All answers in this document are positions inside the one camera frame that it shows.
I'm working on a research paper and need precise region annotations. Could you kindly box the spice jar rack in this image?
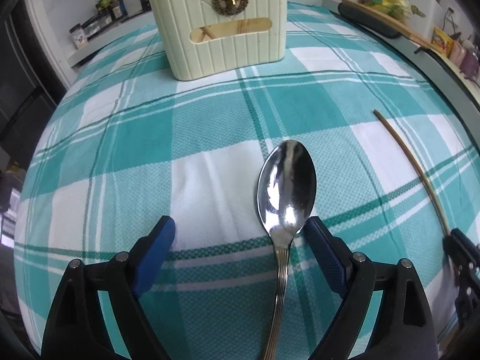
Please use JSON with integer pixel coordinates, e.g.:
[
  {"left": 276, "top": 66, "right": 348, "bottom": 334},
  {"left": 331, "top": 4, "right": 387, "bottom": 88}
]
[{"left": 69, "top": 11, "right": 112, "bottom": 49}]

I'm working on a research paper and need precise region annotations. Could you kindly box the white knife holder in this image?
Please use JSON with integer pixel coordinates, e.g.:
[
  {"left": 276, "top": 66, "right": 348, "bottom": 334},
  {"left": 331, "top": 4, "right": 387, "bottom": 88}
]
[{"left": 406, "top": 0, "right": 443, "bottom": 41}]

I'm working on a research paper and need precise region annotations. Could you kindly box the black rolled mat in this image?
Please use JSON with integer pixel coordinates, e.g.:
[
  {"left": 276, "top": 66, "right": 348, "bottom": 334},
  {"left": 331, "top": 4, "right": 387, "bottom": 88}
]
[{"left": 337, "top": 2, "right": 401, "bottom": 39}]

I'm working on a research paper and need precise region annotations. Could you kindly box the metal spoon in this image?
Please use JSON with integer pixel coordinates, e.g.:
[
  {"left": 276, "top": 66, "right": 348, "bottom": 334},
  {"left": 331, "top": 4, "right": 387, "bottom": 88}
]
[{"left": 256, "top": 140, "right": 317, "bottom": 359}]

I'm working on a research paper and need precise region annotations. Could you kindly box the dark sauce bottle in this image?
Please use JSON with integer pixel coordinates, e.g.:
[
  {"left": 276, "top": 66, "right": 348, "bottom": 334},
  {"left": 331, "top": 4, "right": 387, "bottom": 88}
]
[{"left": 111, "top": 0, "right": 128, "bottom": 20}]

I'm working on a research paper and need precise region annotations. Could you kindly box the cream utensil holder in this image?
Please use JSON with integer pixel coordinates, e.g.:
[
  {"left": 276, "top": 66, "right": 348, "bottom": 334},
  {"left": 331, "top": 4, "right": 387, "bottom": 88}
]
[{"left": 149, "top": 0, "right": 287, "bottom": 81}]

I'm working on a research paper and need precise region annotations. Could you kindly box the teal plaid tablecloth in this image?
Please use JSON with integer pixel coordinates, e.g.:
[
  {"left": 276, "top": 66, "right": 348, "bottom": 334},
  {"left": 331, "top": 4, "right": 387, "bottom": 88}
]
[{"left": 14, "top": 3, "right": 479, "bottom": 359}]

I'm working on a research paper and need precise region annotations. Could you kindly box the wooden chopstick pair lower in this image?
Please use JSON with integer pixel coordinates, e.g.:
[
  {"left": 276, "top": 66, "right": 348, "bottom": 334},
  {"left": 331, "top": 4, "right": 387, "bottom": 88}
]
[{"left": 373, "top": 110, "right": 450, "bottom": 236}]

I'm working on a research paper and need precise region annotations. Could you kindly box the wooden cutting board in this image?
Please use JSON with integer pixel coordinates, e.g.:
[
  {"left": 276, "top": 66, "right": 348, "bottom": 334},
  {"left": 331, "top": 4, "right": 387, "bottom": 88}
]
[{"left": 342, "top": 0, "right": 432, "bottom": 49}]

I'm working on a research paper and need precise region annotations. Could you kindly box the bag of sponges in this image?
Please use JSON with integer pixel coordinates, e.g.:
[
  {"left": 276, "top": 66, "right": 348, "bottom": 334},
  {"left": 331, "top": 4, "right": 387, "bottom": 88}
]
[{"left": 360, "top": 0, "right": 412, "bottom": 22}]

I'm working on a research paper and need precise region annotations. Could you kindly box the green cap oil bottle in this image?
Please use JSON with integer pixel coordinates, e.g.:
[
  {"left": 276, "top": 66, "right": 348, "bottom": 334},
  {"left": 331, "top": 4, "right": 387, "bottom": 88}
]
[{"left": 96, "top": 0, "right": 112, "bottom": 25}]

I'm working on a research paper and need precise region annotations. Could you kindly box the pink cup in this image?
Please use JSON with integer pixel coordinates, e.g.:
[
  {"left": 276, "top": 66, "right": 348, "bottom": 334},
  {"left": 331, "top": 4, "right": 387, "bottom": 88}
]
[{"left": 449, "top": 41, "right": 466, "bottom": 67}]

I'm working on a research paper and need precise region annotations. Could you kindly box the wooden chopstick far left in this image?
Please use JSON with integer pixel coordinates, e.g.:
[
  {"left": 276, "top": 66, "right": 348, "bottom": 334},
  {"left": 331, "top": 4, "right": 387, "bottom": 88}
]
[{"left": 196, "top": 26, "right": 216, "bottom": 43}]

